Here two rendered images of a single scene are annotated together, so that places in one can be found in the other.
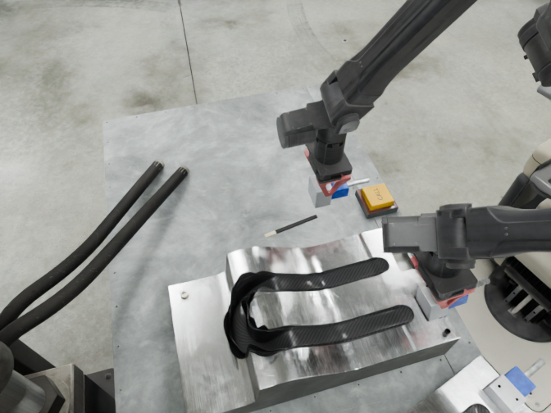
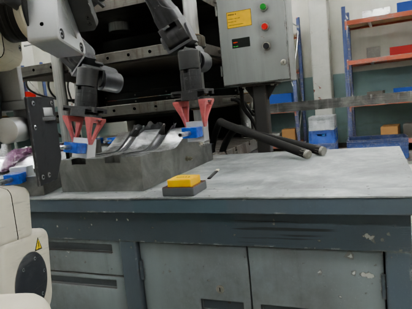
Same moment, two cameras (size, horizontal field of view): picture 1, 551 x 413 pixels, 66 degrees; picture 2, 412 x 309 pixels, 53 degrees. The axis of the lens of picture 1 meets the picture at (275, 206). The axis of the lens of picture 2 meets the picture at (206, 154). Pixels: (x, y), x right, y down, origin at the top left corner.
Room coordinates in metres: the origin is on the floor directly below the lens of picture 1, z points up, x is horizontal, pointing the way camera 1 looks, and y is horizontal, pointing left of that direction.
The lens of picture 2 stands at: (1.29, -0.97, 1.00)
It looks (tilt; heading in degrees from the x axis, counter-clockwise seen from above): 7 degrees down; 128
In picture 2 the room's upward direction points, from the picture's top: 6 degrees counter-clockwise
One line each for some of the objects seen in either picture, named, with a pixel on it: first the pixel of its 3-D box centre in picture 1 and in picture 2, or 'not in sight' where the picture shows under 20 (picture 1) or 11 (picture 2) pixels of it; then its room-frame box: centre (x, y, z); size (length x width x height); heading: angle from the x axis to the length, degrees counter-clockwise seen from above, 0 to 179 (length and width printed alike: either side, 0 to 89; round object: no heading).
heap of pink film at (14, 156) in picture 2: not in sight; (39, 152); (0.02, -0.24, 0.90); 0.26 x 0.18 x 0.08; 123
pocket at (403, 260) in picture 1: (403, 262); (118, 162); (0.44, -0.27, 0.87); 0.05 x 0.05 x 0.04; 16
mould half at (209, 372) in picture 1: (306, 311); (145, 152); (0.34, -0.06, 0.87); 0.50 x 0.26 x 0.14; 106
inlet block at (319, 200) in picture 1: (340, 185); (190, 132); (0.60, -0.14, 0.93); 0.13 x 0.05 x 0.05; 106
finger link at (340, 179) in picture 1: (328, 176); (189, 110); (0.58, -0.11, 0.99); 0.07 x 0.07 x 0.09; 16
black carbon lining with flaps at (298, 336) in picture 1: (316, 304); (138, 138); (0.33, -0.08, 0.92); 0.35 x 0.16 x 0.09; 106
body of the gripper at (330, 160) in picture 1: (329, 147); (191, 83); (0.59, -0.10, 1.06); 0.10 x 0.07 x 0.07; 16
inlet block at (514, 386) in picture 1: (519, 381); (13, 178); (0.21, -0.43, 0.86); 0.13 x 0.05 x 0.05; 123
